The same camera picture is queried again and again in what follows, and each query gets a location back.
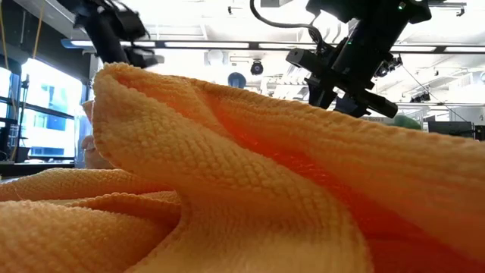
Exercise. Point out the black ceiling camera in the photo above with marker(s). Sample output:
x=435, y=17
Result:
x=257, y=68

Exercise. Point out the black aluminium frame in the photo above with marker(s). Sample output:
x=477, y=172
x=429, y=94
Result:
x=254, y=46

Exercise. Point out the green microfiber towel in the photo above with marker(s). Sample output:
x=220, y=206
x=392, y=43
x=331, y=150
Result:
x=407, y=122

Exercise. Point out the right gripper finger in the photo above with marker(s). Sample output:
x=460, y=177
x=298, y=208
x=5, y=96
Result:
x=320, y=95
x=352, y=108

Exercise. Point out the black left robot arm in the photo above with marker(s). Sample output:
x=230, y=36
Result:
x=102, y=34

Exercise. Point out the orange microfiber towel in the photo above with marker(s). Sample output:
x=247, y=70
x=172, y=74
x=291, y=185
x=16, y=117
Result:
x=227, y=170

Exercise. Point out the black background monitor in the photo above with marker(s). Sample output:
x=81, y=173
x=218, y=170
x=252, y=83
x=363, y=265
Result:
x=451, y=129

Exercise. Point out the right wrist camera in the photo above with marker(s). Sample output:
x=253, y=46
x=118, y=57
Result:
x=386, y=66

